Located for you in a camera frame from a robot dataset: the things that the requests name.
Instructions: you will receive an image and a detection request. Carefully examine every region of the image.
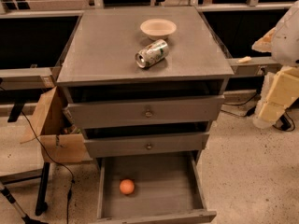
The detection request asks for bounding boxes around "tripod leg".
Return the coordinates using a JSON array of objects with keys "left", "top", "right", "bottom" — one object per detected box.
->
[{"left": 0, "top": 181, "right": 48, "bottom": 224}]

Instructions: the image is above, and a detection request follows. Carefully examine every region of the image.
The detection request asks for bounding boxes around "grey middle drawer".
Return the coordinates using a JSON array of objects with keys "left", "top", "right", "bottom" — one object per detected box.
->
[{"left": 85, "top": 133, "right": 209, "bottom": 158}]

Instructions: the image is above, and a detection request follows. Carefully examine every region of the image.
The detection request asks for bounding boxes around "grey drawer cabinet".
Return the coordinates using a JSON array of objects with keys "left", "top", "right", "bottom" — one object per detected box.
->
[{"left": 56, "top": 6, "right": 235, "bottom": 224}]

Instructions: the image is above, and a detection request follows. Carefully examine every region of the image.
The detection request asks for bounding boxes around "orange fruit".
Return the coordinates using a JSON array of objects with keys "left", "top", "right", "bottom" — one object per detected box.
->
[{"left": 120, "top": 179, "right": 135, "bottom": 195}]

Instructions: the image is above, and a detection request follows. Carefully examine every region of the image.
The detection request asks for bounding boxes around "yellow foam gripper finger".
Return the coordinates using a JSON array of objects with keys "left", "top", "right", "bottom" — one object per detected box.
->
[
  {"left": 251, "top": 28, "right": 276, "bottom": 52},
  {"left": 253, "top": 66, "right": 299, "bottom": 129}
]

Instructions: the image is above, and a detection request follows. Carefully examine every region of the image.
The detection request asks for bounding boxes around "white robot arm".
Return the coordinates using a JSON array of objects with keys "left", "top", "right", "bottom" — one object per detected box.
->
[{"left": 251, "top": 1, "right": 299, "bottom": 129}]

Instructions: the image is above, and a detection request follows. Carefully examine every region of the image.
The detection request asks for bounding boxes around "black power adapter cable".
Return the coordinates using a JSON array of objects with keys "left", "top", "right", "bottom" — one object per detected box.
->
[{"left": 220, "top": 91, "right": 296, "bottom": 133}]

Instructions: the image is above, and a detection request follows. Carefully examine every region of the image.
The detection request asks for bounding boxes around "grey open bottom drawer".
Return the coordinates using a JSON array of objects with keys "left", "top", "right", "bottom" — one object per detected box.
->
[{"left": 97, "top": 152, "right": 216, "bottom": 224}]

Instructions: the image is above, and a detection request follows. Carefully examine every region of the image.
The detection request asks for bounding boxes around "black table leg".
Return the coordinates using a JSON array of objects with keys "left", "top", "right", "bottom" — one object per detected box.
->
[{"left": 35, "top": 162, "right": 50, "bottom": 216}]

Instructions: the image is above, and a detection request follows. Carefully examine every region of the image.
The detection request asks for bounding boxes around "black cable on floor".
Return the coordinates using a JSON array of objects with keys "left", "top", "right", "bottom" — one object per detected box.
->
[{"left": 20, "top": 109, "right": 76, "bottom": 224}]

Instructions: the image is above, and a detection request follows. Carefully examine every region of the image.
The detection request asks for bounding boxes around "grey top drawer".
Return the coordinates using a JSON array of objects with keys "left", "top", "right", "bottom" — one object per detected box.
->
[{"left": 68, "top": 95, "right": 224, "bottom": 129}]

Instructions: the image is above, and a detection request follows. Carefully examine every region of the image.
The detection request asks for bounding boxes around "brown cardboard box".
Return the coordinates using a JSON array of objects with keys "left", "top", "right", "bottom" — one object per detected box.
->
[{"left": 21, "top": 87, "right": 91, "bottom": 163}]

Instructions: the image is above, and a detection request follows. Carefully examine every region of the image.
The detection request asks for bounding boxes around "small tan foam piece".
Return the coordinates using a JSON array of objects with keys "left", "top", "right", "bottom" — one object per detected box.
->
[{"left": 237, "top": 56, "right": 251, "bottom": 63}]

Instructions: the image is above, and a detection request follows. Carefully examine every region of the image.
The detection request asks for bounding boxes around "crushed soda can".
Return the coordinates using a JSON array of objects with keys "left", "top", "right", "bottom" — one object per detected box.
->
[{"left": 135, "top": 39, "right": 169, "bottom": 69}]

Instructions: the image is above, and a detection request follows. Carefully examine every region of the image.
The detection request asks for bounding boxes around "white paper bowl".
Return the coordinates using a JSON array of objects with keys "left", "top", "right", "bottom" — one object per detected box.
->
[{"left": 140, "top": 19, "right": 177, "bottom": 40}]

